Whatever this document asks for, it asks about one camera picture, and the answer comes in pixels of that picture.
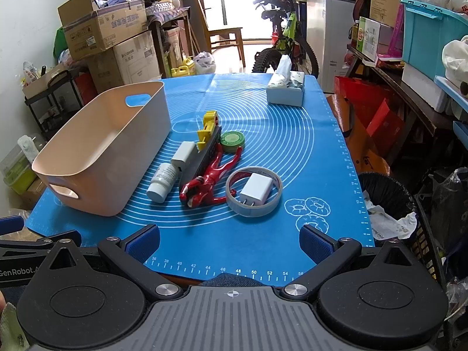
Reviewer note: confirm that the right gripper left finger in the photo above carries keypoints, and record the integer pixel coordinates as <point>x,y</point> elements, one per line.
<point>128,255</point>

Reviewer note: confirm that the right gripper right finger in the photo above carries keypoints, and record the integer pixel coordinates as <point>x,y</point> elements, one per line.
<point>330,256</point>

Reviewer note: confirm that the grey tape roll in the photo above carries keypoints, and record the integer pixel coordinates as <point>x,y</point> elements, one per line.
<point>253,211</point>

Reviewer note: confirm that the white pill bottle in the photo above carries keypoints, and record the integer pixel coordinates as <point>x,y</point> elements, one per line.
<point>162,182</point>

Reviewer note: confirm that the white charger plug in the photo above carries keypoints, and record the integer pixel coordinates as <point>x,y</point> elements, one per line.
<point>256,190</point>

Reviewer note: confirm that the red action figure toy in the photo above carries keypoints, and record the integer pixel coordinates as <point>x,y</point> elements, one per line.
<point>200,190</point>

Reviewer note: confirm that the beige plastic storage bin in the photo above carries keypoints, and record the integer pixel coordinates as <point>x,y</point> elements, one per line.
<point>98,158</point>

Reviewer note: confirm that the white power bank adapter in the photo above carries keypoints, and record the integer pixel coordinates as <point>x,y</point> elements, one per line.
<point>185,152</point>

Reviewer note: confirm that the black remote control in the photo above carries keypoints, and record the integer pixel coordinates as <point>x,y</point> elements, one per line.
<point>199,162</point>

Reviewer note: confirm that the green round tin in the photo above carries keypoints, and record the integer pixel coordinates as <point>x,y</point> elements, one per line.
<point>231,141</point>

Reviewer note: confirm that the yellow toy gun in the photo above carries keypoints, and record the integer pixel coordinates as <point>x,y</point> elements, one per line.
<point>210,121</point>

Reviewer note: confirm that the floor cardboard box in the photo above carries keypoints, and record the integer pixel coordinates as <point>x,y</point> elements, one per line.
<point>33,194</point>

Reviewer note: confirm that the black waste basket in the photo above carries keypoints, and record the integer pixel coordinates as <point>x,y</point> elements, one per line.
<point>390,207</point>

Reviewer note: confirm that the green lidded food container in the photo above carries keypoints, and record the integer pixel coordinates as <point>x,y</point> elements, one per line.
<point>16,167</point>

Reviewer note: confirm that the blue silicone baking mat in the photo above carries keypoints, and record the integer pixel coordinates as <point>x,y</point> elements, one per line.
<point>302,145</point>

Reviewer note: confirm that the red gift bags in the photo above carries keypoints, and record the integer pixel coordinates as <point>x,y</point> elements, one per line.
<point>370,119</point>

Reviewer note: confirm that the black metal shelf rack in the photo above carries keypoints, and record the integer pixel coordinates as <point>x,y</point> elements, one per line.
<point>51,112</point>

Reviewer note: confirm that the tissue box with tissue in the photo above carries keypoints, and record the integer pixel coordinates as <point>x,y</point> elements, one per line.
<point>286,86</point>

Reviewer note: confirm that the large lower cardboard box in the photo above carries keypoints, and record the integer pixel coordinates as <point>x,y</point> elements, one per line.
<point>129,62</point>

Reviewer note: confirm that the yellow oil jug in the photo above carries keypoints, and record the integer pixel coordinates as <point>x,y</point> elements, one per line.
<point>186,69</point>

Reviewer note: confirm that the white plastic bag floor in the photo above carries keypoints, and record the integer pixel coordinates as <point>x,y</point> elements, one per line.
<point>204,63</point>

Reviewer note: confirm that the wooden chair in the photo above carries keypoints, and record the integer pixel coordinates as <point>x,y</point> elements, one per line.
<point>224,37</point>

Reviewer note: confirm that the open top cardboard box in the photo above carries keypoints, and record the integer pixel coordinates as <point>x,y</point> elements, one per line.
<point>90,30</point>

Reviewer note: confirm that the white refrigerator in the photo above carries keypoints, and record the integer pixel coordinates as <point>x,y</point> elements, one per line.
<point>328,25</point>

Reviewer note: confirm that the teal plastic storage crate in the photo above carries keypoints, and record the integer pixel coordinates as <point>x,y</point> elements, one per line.
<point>428,29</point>

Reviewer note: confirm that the green black bicycle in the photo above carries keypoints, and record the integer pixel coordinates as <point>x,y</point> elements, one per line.
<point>288,39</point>

